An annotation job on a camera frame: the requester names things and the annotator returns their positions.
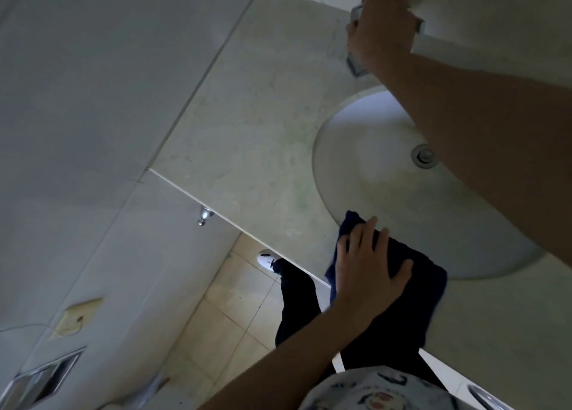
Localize chrome sink drain stopper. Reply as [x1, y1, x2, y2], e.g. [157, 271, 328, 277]
[411, 144, 438, 169]

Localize chrome recessed paper holder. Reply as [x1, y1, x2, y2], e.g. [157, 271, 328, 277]
[0, 347, 86, 410]

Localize white shoe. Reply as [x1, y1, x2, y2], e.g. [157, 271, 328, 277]
[257, 249, 283, 274]

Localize white printed t-shirt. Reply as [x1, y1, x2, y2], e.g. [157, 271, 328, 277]
[297, 365, 474, 410]

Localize person's left forearm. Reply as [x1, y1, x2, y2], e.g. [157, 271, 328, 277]
[196, 306, 372, 410]

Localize chrome square faucet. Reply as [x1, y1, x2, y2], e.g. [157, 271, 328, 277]
[348, 2, 426, 77]

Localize beige wall switch plate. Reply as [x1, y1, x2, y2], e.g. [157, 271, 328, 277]
[49, 297, 104, 340]

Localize white oval sink basin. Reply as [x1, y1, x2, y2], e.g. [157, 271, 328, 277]
[312, 85, 546, 282]

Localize person's right hand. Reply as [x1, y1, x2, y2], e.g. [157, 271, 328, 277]
[346, 0, 424, 73]

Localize beige marble sink countertop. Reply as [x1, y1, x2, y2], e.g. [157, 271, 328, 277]
[150, 0, 572, 410]

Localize dark blue cleaning cloth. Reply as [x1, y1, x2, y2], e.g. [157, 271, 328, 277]
[324, 210, 447, 350]

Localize person's left hand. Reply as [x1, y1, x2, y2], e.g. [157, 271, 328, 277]
[332, 216, 414, 330]

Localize black trousers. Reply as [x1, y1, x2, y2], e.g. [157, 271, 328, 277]
[273, 258, 447, 390]

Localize person's right forearm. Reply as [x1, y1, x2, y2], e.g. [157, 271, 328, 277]
[375, 49, 572, 268]

